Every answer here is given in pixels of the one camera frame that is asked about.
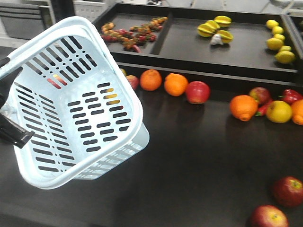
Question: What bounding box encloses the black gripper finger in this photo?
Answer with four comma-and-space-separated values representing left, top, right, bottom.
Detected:
0, 67, 23, 107
0, 114, 34, 148

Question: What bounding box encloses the light blue plastic basket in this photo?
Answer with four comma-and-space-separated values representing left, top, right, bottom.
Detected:
0, 16, 150, 189

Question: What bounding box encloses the yellow green apple back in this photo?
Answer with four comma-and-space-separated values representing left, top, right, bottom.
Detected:
120, 68, 127, 76

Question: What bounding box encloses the small pink apple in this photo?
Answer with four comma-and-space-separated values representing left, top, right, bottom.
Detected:
126, 75, 140, 90

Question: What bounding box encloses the cherry tomato vine pile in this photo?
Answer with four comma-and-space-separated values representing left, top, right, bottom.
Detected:
100, 17, 168, 53

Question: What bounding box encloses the orange at far left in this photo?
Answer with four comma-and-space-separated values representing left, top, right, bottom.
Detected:
164, 73, 188, 96

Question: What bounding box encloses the red apple back left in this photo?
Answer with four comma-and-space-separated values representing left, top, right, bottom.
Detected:
185, 81, 211, 104

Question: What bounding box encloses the yellow starfruit pile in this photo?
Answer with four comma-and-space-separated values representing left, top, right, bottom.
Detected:
197, 16, 234, 44

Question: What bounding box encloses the white garlic bulb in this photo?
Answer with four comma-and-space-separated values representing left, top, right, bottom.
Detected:
210, 34, 224, 45

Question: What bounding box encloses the orange with navel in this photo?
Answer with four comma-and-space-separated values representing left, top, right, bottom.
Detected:
230, 95, 258, 122

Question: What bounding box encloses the red chili pepper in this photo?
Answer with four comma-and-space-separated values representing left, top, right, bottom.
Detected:
255, 99, 273, 116

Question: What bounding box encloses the dark red apple back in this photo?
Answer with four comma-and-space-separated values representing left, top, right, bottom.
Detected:
249, 87, 271, 105

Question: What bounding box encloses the dark red apple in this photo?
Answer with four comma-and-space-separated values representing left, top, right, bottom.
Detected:
271, 176, 303, 208
249, 87, 271, 105

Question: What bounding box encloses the yellow round fruit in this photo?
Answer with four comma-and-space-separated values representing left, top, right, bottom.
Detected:
266, 100, 293, 123

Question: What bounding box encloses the red apple lower left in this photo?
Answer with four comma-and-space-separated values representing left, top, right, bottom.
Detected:
250, 205, 289, 227

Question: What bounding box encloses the yellow lemon pile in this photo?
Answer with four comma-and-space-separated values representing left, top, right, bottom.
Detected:
266, 19, 295, 64

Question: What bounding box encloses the red bell pepper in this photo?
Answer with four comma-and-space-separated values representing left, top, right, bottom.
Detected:
279, 89, 303, 105

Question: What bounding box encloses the dark red apple front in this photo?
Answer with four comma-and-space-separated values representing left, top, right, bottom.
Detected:
271, 176, 303, 208

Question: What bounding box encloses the bright orange right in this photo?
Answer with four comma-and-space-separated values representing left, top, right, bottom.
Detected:
291, 100, 303, 125

